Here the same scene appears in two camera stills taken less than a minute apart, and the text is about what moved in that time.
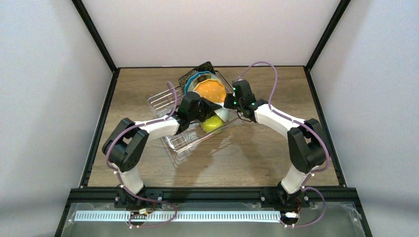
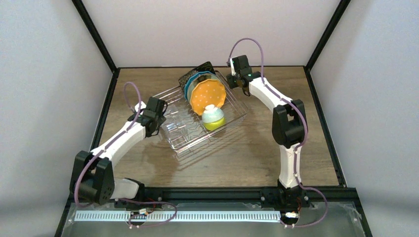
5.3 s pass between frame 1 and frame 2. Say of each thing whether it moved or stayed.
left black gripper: moved
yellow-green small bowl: stayed
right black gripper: moved
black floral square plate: stayed
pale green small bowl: moved
